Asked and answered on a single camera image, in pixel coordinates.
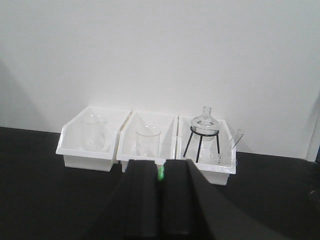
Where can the clear beaker in bin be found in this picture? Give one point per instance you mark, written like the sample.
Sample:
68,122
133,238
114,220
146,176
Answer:
148,141
93,132

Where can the left white plastic bin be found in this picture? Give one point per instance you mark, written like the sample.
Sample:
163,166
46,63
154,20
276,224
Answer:
70,140

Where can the clear beaker in left bin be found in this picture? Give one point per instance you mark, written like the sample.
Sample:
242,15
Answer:
93,132

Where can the black metal tripod stand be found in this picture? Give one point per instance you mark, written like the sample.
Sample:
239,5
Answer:
200,145

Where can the round glass flask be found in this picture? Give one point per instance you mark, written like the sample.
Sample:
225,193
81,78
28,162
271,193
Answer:
205,124

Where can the middle white plastic bin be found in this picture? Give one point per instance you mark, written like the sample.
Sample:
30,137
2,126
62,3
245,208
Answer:
127,141

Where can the white plastic bin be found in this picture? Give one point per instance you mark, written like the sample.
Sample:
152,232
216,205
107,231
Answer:
70,140
127,141
216,164

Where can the green plastic spoon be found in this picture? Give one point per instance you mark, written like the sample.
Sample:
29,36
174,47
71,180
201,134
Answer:
161,173

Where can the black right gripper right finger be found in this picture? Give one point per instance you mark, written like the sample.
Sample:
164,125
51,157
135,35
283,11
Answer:
192,209

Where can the clear beaker in middle bin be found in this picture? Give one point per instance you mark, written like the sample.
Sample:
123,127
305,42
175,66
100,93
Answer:
148,141

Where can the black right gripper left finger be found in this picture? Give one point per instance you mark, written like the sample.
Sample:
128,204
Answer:
132,213

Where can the right white plastic bin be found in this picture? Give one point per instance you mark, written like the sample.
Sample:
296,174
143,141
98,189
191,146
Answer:
216,164

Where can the clear glass test tube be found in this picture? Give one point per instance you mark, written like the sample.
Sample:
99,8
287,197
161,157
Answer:
236,140

